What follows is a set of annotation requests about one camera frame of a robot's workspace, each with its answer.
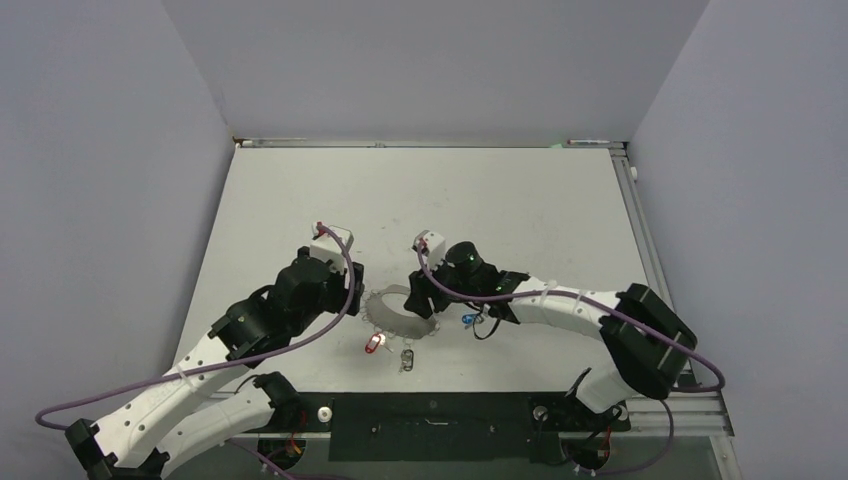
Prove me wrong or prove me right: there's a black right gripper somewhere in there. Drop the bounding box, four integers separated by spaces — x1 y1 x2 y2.
407 252 480 317

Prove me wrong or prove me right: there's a steel oval key holder plate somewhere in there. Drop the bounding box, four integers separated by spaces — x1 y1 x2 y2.
363 284 440 340

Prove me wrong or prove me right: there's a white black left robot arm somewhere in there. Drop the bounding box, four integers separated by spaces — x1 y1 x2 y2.
65 244 363 479

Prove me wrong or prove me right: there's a red key tag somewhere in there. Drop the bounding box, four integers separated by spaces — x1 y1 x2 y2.
364 333 386 354

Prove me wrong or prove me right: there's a black key tag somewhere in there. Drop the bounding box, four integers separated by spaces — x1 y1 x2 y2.
399 349 414 372

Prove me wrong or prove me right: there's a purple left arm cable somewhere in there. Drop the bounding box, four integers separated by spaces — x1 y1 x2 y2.
34 225 357 480

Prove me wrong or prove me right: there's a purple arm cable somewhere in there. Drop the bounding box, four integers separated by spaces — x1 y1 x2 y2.
34 225 357 480
415 245 727 475

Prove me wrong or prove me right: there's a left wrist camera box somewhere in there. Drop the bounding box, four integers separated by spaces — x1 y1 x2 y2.
308 221 354 273

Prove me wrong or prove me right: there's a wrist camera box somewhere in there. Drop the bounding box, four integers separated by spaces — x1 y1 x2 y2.
412 230 447 271
308 221 354 273

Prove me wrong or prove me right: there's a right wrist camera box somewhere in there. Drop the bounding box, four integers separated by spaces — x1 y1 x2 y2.
412 230 447 271

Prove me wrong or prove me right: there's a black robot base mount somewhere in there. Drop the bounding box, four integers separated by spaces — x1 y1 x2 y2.
259 392 631 464

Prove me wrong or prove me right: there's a marker pen on rail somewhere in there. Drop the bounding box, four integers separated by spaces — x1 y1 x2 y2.
566 139 613 148

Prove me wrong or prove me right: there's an aluminium table edge rail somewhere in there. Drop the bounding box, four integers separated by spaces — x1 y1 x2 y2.
609 142 733 437

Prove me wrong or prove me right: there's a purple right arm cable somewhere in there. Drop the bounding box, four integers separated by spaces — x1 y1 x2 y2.
415 245 727 475

